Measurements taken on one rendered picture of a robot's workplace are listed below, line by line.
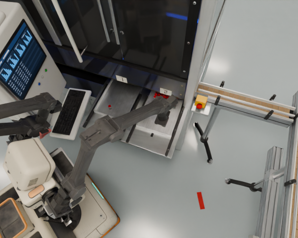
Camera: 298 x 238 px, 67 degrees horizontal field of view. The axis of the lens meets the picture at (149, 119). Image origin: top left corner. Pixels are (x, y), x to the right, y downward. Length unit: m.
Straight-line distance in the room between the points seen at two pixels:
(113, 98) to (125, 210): 1.13
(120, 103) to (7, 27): 0.83
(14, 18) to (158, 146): 1.14
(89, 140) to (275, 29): 3.42
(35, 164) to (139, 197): 1.41
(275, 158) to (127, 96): 1.28
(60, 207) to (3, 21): 1.01
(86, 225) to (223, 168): 1.42
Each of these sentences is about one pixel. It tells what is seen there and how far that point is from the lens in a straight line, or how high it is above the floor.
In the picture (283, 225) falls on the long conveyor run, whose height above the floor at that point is 0.91.
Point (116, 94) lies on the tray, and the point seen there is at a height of 0.88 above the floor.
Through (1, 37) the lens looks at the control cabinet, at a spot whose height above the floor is 1.53.
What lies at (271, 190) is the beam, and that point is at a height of 0.55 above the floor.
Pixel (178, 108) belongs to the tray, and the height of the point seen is 0.88.
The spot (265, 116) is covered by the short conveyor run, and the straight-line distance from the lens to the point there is 1.78.
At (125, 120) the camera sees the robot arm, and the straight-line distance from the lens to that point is 0.96.
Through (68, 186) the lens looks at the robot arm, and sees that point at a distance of 1.17.
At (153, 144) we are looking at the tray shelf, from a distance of 1.57.
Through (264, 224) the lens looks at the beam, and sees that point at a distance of 1.94.
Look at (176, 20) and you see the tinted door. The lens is 1.17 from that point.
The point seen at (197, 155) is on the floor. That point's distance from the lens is 2.51.
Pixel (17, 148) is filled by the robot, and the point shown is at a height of 1.38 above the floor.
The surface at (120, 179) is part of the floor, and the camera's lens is 2.44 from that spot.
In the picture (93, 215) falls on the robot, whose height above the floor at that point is 0.28.
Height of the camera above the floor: 2.34
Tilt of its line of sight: 62 degrees down
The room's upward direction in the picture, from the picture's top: 5 degrees counter-clockwise
